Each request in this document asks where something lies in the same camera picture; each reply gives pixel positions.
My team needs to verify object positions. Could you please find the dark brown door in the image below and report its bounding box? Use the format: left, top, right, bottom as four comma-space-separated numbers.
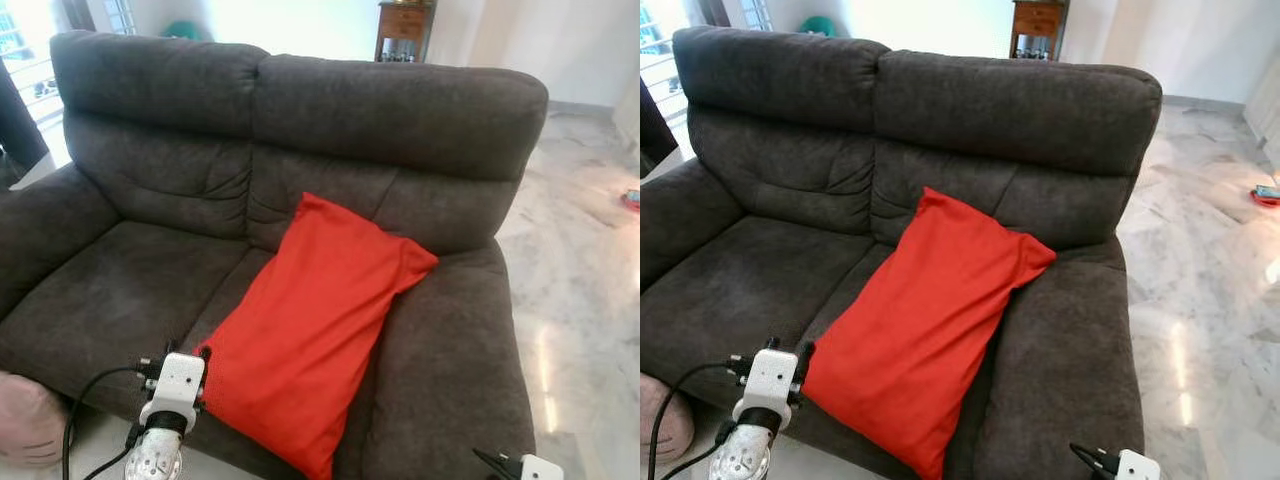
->
0, 58, 50, 186
640, 78, 680, 179

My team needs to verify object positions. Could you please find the dark grey two-seat sofa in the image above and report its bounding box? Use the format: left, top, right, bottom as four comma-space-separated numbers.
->
0, 30, 550, 480
640, 25, 1164, 480

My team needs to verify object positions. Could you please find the red pillow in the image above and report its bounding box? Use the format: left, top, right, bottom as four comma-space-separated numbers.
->
803, 187, 1058, 480
194, 192, 440, 480

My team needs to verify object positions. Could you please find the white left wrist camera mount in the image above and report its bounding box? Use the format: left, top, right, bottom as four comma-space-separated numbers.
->
139, 351, 207, 434
735, 346, 801, 429

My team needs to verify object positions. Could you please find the brown wooden cabinet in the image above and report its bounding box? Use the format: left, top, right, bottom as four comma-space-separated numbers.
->
1010, 0, 1071, 61
375, 0, 437, 64

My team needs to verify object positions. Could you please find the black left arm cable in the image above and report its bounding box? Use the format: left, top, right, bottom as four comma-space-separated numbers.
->
62, 364, 163, 480
648, 358, 756, 480

